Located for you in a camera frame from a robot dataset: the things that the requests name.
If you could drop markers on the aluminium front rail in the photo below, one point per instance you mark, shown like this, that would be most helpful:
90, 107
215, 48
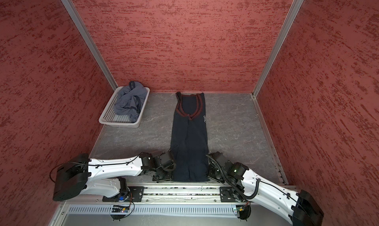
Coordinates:
175, 193

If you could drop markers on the grey-blue tank top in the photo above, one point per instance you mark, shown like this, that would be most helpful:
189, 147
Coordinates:
130, 100

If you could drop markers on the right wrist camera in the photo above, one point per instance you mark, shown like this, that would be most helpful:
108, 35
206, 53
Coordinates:
222, 160

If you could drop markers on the slotted white cable duct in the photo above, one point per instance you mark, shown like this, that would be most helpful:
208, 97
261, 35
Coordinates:
166, 210

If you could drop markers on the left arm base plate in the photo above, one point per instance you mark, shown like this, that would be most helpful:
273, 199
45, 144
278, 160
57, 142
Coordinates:
134, 194

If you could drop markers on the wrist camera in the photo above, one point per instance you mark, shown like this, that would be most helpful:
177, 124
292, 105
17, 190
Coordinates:
222, 160
167, 161

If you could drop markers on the aluminium corner post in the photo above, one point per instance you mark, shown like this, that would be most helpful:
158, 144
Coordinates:
80, 25
286, 26

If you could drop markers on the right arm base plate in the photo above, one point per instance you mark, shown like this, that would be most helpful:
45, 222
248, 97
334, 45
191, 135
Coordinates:
229, 195

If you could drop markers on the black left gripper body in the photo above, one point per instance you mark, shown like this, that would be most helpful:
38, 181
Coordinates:
163, 175

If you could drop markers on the aluminium corner post left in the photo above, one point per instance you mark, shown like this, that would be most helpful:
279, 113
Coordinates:
80, 25

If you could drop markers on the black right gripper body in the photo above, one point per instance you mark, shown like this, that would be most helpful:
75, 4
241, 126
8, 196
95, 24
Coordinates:
216, 174

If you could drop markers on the navy tank top red trim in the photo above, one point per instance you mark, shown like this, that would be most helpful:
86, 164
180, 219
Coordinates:
189, 139

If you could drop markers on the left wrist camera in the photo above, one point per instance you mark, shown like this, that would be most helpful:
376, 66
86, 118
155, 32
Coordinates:
167, 161

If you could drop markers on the aluminium corner post right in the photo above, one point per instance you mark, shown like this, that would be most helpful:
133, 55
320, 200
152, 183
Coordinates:
286, 26

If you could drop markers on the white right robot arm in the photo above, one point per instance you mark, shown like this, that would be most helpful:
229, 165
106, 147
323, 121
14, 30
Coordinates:
297, 208

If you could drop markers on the right circuit board with wires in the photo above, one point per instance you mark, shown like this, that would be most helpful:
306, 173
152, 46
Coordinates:
243, 212

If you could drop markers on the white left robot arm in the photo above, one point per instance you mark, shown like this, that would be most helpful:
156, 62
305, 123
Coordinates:
83, 175

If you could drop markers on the left circuit board with wires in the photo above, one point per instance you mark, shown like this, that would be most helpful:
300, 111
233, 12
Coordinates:
120, 212

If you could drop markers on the white plastic laundry basket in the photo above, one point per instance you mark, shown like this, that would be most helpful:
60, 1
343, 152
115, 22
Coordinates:
108, 117

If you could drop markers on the circuit board with wires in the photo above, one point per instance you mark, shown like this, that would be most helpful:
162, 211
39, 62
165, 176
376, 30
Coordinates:
120, 212
243, 212

